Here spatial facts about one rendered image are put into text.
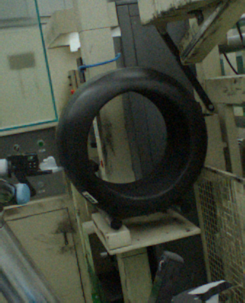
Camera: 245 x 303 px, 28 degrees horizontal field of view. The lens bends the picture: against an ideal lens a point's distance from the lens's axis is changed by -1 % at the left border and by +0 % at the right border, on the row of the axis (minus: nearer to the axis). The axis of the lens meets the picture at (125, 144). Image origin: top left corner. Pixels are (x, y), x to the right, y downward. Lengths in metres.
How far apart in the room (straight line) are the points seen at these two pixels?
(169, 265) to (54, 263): 1.78
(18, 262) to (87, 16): 1.48
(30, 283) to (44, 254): 1.64
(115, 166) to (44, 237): 0.55
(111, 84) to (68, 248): 1.03
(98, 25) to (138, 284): 1.19
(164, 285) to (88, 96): 1.11
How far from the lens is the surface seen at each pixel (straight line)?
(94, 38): 2.18
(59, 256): 2.54
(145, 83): 1.83
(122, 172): 2.22
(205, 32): 1.92
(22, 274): 0.88
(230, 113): 2.31
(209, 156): 2.27
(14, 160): 1.88
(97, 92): 1.80
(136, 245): 1.92
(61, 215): 2.48
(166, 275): 0.80
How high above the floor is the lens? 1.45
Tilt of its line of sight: 8 degrees down
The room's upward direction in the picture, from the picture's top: 9 degrees counter-clockwise
